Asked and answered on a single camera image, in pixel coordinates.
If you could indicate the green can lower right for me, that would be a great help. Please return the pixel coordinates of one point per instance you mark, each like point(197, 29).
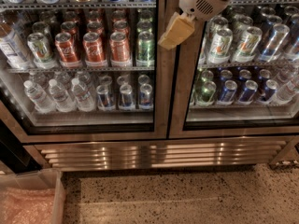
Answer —
point(205, 96)

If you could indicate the white green can right fridge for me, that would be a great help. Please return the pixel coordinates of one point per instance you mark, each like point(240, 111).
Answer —
point(220, 46)

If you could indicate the water bottle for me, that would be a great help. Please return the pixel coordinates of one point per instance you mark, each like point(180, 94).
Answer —
point(82, 95)
point(39, 97)
point(61, 97)

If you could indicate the energy drink can right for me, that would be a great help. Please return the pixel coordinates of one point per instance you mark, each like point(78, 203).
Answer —
point(145, 96)

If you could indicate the blue can lower right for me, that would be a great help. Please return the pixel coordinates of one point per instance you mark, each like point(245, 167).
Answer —
point(266, 92)

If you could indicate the fridge glass door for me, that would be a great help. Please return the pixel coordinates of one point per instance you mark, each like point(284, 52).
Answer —
point(190, 120)
point(78, 17)

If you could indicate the water bottle left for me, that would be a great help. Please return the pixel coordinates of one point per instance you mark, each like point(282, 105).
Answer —
point(39, 97)

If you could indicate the large clear bottle left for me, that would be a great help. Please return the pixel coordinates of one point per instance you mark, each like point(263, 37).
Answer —
point(13, 42)

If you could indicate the pink bubble wrap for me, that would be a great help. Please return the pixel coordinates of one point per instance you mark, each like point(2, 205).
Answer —
point(24, 206)

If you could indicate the red cola can middle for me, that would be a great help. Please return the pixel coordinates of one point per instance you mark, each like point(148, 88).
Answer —
point(94, 51)

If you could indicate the blue can lower left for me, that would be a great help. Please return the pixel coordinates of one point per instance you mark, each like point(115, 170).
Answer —
point(227, 93)

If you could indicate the blue can lower middle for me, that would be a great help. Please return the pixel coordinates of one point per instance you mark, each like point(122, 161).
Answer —
point(248, 89)

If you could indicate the clear plastic storage bin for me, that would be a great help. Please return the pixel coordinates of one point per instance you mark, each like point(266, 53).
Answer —
point(44, 179)

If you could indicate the water bottle right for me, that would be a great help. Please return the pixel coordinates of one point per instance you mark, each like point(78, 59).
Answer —
point(82, 95)

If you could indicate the silver blue tall can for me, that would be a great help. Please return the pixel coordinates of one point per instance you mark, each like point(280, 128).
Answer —
point(270, 48)

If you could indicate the steel fridge bottom grille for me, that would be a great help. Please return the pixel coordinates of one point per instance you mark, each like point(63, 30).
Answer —
point(158, 154)

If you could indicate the green white soda can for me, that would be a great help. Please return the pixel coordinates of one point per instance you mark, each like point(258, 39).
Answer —
point(43, 54)

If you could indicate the water bottle middle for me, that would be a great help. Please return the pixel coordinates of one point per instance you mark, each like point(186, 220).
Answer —
point(61, 97)

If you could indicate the energy drink can middle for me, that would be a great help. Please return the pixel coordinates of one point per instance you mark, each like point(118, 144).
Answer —
point(126, 97)

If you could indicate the red cola can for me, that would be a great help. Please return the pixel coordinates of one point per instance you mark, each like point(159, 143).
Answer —
point(67, 49)
point(94, 51)

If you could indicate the red cola can left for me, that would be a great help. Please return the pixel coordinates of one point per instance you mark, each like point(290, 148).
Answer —
point(67, 49)

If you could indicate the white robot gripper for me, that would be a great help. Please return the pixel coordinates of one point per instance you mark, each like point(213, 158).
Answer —
point(195, 2)

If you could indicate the water bottle right fridge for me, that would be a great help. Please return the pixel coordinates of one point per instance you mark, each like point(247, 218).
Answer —
point(286, 92)

